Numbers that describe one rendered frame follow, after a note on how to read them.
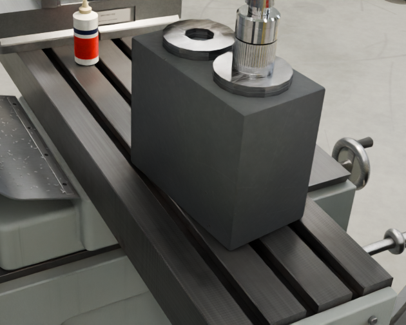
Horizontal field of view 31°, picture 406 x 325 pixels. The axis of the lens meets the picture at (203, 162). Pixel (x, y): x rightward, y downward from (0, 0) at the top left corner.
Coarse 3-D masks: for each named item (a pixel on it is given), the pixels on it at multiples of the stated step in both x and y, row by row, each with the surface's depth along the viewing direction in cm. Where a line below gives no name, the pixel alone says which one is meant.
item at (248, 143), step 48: (144, 48) 88; (192, 48) 85; (144, 96) 91; (192, 96) 82; (240, 96) 79; (288, 96) 79; (144, 144) 95; (192, 144) 85; (240, 144) 78; (288, 144) 82; (192, 192) 89; (240, 192) 81; (288, 192) 87; (240, 240) 86
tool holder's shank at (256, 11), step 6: (246, 0) 77; (252, 0) 76; (258, 0) 76; (264, 0) 76; (270, 0) 76; (252, 6) 77; (258, 6) 76; (264, 6) 76; (270, 6) 76; (252, 12) 77; (258, 12) 77; (264, 12) 77
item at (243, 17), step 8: (240, 8) 78; (272, 8) 79; (240, 16) 77; (248, 16) 76; (256, 16) 77; (264, 16) 77; (272, 16) 77; (248, 24) 76; (256, 24) 76; (264, 24) 76; (272, 24) 77
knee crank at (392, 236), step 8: (392, 232) 154; (400, 232) 154; (384, 240) 154; (392, 240) 154; (400, 240) 153; (368, 248) 151; (376, 248) 152; (384, 248) 153; (392, 248) 155; (400, 248) 153
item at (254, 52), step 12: (240, 24) 77; (240, 36) 78; (252, 36) 77; (264, 36) 77; (276, 36) 78; (240, 48) 78; (252, 48) 78; (264, 48) 78; (240, 60) 79; (252, 60) 79; (264, 60) 79; (240, 72) 80; (252, 72) 79; (264, 72) 80
